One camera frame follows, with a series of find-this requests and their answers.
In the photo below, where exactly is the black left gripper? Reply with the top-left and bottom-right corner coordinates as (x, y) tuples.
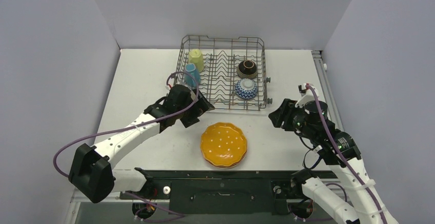
(175, 88), (214, 128)

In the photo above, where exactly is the blue mug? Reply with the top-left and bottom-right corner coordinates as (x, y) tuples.
(184, 63), (201, 88)

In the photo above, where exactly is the orange patterned small bowl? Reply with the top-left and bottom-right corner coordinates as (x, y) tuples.
(234, 78), (258, 100)

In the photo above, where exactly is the pale yellow mug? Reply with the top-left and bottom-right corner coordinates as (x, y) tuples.
(188, 49), (205, 73)

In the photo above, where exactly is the dark patterned cream bowl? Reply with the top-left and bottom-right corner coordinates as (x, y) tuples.
(236, 60), (258, 79)

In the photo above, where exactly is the grey wire dish rack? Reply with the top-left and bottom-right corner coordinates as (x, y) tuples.
(173, 35), (273, 112)

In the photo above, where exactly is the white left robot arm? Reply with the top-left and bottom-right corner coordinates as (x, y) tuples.
(68, 84), (215, 203)

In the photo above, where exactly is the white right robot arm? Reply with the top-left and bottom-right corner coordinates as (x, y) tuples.
(268, 98), (397, 223)

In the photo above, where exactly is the yellow polka dot plate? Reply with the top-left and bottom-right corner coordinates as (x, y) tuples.
(200, 123), (248, 159)

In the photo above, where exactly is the pink plate under yellow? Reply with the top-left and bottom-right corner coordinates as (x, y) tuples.
(204, 154), (245, 169)

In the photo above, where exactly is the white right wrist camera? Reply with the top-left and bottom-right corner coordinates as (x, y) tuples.
(295, 83), (321, 108)

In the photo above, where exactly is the aluminium side rail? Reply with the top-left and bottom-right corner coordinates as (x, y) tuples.
(311, 50), (345, 131)

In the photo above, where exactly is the black table frame rail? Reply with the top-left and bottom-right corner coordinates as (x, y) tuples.
(73, 170), (327, 216)

